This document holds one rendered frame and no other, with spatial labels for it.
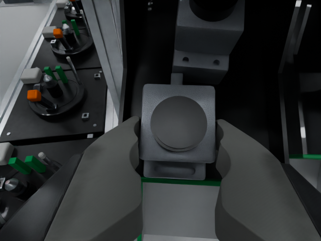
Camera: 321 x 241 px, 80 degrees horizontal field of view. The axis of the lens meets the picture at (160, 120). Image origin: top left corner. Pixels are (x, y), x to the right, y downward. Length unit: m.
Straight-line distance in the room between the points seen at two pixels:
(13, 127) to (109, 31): 0.44
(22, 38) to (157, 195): 1.01
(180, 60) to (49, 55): 0.64
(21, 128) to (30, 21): 0.84
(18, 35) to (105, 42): 1.04
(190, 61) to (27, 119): 0.49
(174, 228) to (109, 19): 0.30
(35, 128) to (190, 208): 0.40
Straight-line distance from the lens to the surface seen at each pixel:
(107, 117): 0.51
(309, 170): 0.39
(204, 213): 0.34
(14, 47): 1.13
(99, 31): 0.19
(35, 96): 0.47
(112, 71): 0.21
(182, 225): 0.35
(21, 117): 0.60
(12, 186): 0.40
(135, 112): 0.18
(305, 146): 0.19
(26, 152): 0.52
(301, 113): 0.20
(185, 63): 0.16
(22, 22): 1.33
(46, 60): 0.75
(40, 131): 0.54
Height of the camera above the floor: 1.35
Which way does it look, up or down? 53 degrees down
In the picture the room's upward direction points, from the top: 1 degrees counter-clockwise
